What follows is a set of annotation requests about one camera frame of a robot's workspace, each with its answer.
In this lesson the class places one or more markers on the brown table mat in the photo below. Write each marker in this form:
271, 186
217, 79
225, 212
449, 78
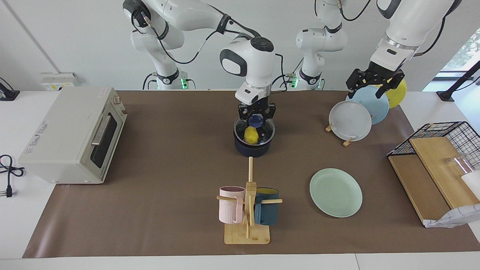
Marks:
180, 131

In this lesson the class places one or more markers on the dark teal mug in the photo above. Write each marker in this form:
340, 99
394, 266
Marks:
267, 213

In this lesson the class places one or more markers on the mint green plate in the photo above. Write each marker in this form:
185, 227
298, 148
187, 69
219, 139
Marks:
335, 193

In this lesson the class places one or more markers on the white cup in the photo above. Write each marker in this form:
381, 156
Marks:
472, 183

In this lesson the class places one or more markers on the dark blue saucepan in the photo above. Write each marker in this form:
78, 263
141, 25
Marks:
253, 150

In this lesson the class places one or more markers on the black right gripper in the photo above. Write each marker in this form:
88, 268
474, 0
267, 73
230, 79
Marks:
257, 108

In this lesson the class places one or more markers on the wooden plate rack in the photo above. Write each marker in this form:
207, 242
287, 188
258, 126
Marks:
347, 142

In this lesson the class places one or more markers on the black desk mount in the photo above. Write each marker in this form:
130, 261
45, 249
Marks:
7, 93

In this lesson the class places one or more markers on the clear drinking glass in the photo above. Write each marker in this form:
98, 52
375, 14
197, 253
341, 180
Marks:
459, 163

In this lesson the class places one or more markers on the brown wooden board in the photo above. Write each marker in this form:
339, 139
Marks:
416, 183

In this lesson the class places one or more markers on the black clamp stand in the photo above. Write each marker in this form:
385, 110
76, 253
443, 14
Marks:
455, 85

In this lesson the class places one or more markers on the wooden mug rack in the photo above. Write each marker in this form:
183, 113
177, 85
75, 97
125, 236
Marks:
245, 234

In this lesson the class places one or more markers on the pink ribbed mug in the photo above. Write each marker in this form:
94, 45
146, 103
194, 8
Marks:
229, 208

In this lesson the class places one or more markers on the yellow plate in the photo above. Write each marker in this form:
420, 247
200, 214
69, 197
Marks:
399, 95

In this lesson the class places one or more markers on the beige toaster oven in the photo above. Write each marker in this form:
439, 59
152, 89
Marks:
63, 131

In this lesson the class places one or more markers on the glass lid blue knob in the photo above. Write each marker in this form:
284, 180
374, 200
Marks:
256, 120

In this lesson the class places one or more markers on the light blue plate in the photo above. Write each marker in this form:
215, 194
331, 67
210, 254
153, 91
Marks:
375, 108

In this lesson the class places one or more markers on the white checked cloth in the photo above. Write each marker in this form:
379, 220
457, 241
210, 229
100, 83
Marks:
455, 217

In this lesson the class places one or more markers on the light wooden board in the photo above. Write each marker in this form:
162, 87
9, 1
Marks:
438, 165

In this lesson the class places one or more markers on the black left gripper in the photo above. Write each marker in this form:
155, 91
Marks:
378, 73

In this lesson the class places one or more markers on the white power strip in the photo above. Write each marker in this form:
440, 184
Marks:
56, 80

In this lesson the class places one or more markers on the yellow lemon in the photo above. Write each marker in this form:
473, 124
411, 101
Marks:
251, 135

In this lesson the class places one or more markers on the grey plate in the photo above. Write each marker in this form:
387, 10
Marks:
350, 122

